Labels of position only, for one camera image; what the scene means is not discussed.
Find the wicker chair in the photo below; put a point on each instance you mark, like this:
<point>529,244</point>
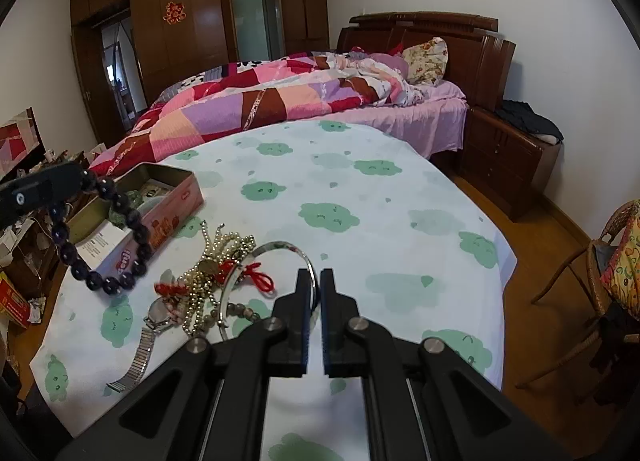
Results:
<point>595,261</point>

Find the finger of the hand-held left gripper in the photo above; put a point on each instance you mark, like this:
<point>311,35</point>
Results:
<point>35,191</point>

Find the red knot charm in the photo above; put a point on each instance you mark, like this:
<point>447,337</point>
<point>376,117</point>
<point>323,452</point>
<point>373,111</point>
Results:
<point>167,290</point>
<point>257,278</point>

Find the wooden nightstand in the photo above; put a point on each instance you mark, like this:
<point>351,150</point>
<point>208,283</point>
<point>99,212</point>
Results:
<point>500,166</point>

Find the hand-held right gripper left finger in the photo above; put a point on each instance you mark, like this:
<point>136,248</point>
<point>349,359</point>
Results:
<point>305,321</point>

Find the patchwork quilt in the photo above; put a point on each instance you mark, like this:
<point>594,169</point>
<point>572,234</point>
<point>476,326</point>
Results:
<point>225,101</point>

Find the white paper leaflet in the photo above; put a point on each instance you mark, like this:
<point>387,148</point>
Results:
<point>100,243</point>

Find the dark garment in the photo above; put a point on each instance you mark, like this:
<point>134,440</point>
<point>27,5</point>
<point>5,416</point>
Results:
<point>617,351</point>

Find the silver metal band wristwatch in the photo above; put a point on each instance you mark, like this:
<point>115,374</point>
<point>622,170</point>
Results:
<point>159,313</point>

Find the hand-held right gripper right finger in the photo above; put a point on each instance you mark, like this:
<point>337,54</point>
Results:
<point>327,321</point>

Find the purple pillow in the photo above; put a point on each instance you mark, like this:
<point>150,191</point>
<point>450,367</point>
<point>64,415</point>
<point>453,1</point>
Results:
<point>390,62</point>

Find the colourful patterned cushion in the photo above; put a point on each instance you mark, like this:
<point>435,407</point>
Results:
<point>625,271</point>

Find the red paper decoration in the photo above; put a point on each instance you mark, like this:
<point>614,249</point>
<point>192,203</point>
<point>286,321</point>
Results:
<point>173,12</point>

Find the red cardboard box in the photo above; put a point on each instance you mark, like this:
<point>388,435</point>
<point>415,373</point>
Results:
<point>12,301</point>

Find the floral pillow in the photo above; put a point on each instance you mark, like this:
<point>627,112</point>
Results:
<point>425,58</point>

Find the brown wooden wardrobe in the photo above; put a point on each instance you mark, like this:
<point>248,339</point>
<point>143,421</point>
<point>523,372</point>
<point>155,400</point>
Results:
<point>200,1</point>

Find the white jade bangle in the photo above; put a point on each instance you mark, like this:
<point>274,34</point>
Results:
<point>280,245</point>

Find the pink bed sheet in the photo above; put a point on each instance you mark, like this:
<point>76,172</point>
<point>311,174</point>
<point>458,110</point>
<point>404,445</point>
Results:
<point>400,121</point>

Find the pink metal tin box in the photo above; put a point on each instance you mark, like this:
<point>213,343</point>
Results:
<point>170,228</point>

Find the dark wooden headboard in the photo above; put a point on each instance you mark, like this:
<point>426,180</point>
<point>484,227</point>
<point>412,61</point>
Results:
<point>475,61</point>

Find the dark folded clothes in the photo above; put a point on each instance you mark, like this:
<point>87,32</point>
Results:
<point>530,121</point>

